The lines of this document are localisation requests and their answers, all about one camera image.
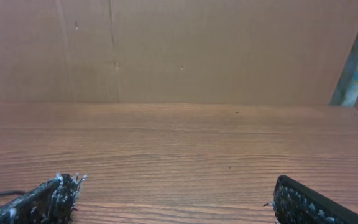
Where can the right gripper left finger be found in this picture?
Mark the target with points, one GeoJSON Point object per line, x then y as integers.
{"type": "Point", "coordinates": [52, 202]}

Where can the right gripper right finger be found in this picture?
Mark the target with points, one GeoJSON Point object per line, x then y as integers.
{"type": "Point", "coordinates": [295, 203]}

